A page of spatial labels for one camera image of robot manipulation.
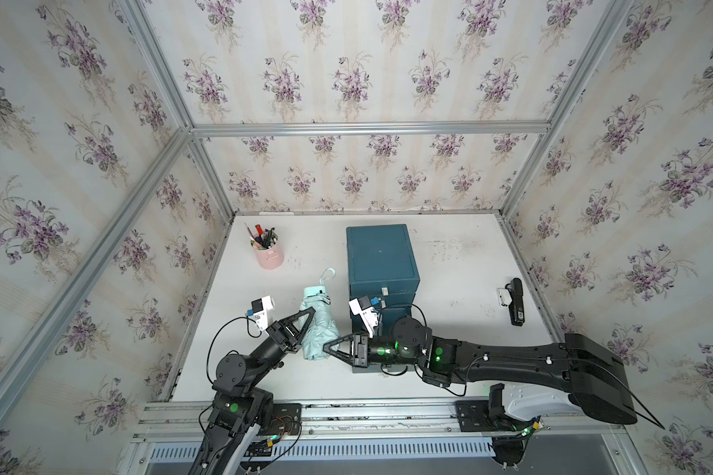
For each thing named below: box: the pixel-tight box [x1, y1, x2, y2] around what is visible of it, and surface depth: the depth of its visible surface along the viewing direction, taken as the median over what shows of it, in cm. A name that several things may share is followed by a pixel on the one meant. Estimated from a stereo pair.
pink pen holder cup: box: [250, 231, 285, 271], surface depth 100 cm
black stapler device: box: [505, 277, 526, 327], surface depth 92 cm
